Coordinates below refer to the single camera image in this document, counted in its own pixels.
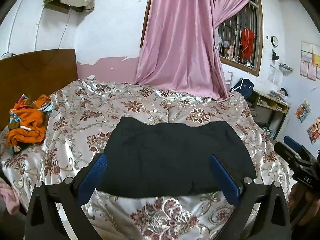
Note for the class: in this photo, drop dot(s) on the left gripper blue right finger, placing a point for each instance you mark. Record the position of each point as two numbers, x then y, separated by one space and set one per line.
272 220

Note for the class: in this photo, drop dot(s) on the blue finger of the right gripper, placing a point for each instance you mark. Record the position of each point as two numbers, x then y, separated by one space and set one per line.
292 144

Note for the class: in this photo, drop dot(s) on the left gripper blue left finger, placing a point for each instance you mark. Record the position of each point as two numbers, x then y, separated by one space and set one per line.
43 220

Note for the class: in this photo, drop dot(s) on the black padded jacket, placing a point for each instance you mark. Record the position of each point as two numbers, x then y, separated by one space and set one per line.
170 160

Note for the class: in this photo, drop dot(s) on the orange clothes pile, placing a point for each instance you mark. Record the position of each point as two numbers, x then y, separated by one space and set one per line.
28 122

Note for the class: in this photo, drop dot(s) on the right hand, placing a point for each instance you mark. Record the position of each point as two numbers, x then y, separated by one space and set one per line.
298 193

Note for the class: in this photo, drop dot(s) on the pink fluffy garment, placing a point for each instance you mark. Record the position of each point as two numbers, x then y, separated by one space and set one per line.
10 198

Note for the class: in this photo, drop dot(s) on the wooden desk shelf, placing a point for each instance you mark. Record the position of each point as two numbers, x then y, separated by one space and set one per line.
268 112

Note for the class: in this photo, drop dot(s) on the navy blue backpack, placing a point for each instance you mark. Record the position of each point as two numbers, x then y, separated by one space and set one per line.
244 87

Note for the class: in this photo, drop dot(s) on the red hanging garment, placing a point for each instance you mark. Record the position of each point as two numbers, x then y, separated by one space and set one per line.
247 44

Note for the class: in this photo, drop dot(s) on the barred wooden window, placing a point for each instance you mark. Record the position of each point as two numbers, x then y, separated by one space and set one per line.
250 17

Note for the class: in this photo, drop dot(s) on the floral satin bedspread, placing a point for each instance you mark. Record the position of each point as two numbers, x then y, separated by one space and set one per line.
84 115

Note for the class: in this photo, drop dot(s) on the pink curtain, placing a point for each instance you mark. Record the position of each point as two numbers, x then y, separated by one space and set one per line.
179 49

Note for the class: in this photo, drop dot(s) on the brown wooden headboard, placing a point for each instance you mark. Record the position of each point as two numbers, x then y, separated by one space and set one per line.
34 74

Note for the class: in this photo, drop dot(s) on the colourful wall posters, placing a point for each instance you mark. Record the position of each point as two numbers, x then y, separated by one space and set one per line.
303 115

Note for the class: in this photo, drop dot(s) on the wall calendar papers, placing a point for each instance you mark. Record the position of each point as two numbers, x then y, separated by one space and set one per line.
310 61

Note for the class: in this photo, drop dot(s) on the round wall clock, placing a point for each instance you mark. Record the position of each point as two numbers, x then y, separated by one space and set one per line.
274 41

